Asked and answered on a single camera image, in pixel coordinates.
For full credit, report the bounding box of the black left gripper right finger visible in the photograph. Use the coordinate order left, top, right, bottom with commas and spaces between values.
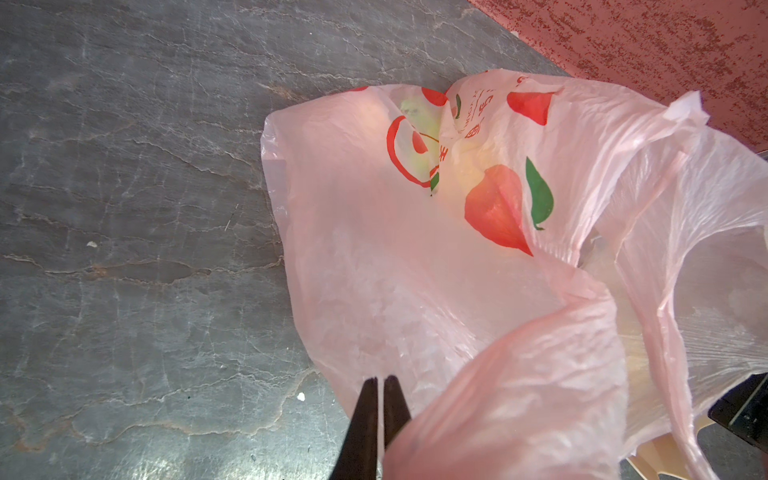
383, 375, 411, 450

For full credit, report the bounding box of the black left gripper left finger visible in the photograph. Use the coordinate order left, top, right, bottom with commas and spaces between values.
329, 377, 378, 480

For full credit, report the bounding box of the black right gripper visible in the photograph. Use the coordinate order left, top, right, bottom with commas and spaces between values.
708, 373, 768, 453

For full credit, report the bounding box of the pink plastic bag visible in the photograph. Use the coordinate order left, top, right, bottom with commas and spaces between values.
261, 70, 767, 479

